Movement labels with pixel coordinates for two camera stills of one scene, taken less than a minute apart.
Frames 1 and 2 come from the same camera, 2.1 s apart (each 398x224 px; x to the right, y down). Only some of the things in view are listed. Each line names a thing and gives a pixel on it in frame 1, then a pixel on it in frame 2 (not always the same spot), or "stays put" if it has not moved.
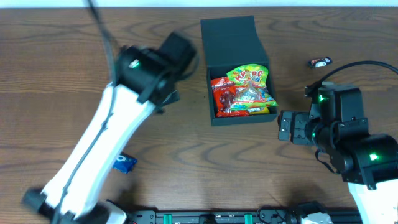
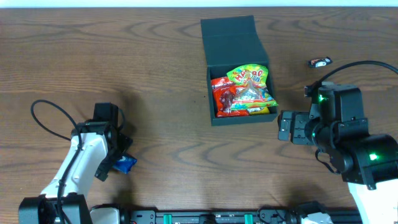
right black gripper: (298, 127) stays put
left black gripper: (169, 97) -> (113, 160)
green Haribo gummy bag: (250, 91) stays put
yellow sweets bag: (259, 111) stays put
